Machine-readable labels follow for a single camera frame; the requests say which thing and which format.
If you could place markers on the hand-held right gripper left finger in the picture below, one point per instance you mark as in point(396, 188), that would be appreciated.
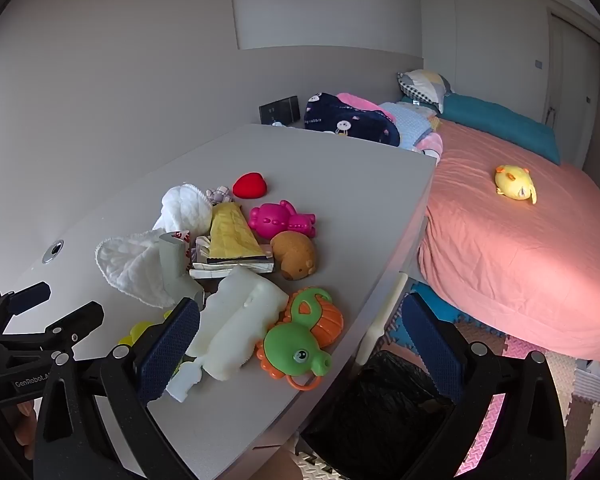
point(167, 350)

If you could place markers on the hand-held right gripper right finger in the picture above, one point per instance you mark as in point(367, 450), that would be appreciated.
point(430, 345)

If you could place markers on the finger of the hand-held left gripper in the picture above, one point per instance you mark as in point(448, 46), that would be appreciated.
point(75, 320)
point(27, 296)

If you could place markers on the yellow-green plastic toy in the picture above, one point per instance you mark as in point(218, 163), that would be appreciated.
point(139, 330)

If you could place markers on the black trash bag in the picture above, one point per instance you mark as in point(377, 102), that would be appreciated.
point(380, 400)

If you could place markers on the white foam block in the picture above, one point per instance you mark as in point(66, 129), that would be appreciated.
point(240, 315)

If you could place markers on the white quilted cloth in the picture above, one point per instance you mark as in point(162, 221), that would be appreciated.
point(130, 260)
point(185, 207)

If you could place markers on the grey tube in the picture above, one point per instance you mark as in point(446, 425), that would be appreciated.
point(172, 265)

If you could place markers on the green orange animal toy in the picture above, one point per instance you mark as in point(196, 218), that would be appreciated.
point(295, 345)

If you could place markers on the brown bear toy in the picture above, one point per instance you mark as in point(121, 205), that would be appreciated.
point(292, 255)

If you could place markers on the pink bear toy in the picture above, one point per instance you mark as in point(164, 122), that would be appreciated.
point(275, 217)

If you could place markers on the person's left hand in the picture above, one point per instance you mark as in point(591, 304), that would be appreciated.
point(22, 427)

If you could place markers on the metal desk grommet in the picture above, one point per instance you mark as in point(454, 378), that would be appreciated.
point(53, 251)

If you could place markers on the bed with pink sheet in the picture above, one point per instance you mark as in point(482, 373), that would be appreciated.
point(505, 260)

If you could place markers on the red white wrapper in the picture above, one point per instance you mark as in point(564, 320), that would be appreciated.
point(182, 235)

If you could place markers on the yellow textured cloth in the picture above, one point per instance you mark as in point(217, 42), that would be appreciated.
point(230, 235)

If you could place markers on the colourful foam floor mat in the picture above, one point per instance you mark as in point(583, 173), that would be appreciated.
point(580, 410)

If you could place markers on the small checkered cloth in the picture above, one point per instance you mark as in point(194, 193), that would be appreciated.
point(219, 194)

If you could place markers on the person's leg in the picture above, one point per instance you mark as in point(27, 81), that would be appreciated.
point(285, 467)

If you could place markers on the yellow chick plush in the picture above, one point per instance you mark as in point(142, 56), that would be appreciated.
point(512, 182)

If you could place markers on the red heart box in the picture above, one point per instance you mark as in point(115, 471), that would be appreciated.
point(250, 185)

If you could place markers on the white pink printed blanket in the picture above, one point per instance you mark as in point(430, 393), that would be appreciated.
point(430, 147)

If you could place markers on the light blue blanket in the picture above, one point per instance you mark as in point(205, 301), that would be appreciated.
point(410, 122)

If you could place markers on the teal pillow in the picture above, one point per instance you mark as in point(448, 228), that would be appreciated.
point(495, 120)

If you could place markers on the navy printed blanket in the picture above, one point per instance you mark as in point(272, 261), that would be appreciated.
point(350, 120)

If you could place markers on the patchwork pillow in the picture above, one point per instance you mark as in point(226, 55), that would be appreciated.
point(425, 85)

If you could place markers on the white door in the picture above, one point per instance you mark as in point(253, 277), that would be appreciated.
point(575, 85)

